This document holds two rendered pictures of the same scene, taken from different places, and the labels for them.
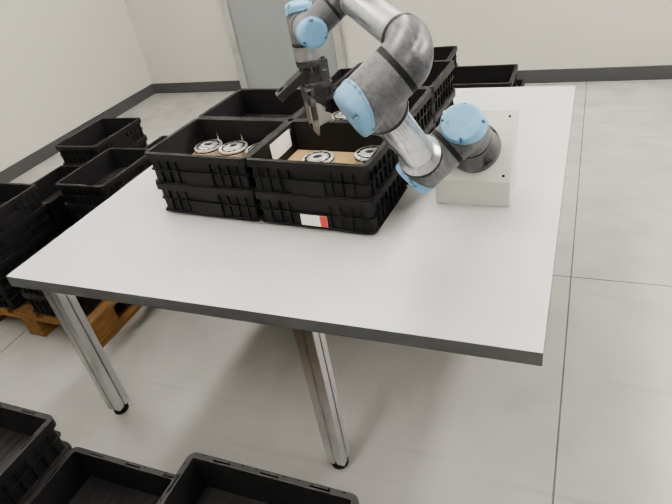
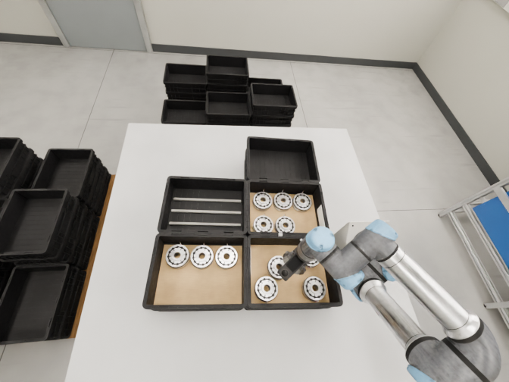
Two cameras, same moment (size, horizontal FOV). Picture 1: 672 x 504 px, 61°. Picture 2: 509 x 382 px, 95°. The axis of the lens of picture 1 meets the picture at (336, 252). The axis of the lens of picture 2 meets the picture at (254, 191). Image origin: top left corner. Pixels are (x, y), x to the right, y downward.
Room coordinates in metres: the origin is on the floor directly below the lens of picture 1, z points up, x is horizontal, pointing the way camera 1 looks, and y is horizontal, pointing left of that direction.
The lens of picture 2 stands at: (1.58, 0.33, 1.95)
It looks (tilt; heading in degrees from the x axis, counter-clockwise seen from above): 59 degrees down; 317
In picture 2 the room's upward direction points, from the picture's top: 13 degrees clockwise
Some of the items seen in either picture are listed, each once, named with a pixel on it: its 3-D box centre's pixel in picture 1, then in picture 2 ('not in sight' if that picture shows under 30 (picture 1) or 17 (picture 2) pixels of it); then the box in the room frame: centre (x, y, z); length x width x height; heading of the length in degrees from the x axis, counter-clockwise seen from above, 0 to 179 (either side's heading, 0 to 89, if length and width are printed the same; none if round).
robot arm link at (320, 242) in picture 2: (301, 23); (317, 242); (1.62, -0.02, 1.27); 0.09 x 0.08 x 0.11; 9
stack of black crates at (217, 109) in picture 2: not in sight; (228, 117); (3.11, -0.54, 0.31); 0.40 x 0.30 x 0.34; 63
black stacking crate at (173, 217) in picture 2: (266, 118); (206, 208); (2.07, 0.16, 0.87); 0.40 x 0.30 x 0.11; 59
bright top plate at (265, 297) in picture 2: not in sight; (266, 288); (1.60, 0.10, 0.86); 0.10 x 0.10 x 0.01
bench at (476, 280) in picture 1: (344, 246); (248, 247); (1.90, -0.04, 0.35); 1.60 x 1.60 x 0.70; 63
